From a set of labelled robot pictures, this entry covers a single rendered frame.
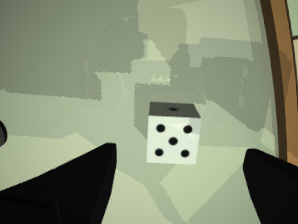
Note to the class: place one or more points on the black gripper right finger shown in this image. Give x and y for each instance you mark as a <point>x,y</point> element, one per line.
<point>273,187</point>

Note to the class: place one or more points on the square ring game board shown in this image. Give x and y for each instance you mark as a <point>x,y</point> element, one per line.
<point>282,65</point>

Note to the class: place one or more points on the white die with black pips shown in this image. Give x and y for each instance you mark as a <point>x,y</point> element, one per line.
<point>173,133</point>

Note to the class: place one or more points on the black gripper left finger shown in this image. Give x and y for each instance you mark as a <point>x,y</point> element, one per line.
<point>76,192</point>

